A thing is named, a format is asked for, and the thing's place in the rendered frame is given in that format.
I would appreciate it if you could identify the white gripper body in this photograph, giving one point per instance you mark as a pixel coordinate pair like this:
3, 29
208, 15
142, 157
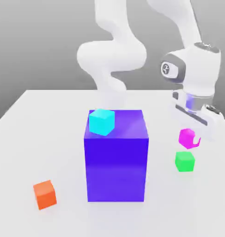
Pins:
206, 127

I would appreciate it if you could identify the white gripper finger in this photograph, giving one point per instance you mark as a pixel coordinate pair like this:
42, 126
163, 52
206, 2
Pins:
196, 139

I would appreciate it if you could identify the small magenta cube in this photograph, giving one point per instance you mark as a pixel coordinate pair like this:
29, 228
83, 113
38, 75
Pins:
186, 138

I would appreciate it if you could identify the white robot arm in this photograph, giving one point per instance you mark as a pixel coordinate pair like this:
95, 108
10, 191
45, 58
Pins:
112, 55

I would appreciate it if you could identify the small green cube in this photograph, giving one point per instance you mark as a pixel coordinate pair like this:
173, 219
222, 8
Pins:
184, 161

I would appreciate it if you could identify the small cyan cube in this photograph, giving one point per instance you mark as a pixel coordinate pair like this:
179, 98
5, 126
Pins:
101, 122

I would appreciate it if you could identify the small orange cube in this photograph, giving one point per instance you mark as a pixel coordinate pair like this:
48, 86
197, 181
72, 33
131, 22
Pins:
44, 194

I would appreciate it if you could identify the large blue box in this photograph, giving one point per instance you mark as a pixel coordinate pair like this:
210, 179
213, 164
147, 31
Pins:
116, 163

